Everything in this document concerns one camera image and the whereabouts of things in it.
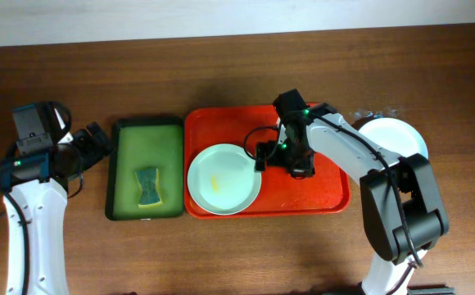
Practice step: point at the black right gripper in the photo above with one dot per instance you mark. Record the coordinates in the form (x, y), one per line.
(306, 170)

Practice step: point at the red tray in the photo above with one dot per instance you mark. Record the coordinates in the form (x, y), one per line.
(327, 192)

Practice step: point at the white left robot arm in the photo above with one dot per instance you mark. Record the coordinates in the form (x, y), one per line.
(35, 194)

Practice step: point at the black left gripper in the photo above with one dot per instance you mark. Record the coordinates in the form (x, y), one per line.
(91, 142)

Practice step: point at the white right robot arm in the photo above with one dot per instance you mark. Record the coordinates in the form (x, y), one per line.
(403, 213)

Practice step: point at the cream white plate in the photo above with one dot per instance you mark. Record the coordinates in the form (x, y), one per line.
(358, 124)

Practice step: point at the light blue plate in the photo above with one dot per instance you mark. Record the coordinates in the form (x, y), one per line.
(396, 136)

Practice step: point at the mint green plate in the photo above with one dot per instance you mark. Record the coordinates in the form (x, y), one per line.
(222, 180)

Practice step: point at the green tray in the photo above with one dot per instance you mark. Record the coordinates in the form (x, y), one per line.
(153, 143)

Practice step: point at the yellow green sponge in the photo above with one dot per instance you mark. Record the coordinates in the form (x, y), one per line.
(149, 184)

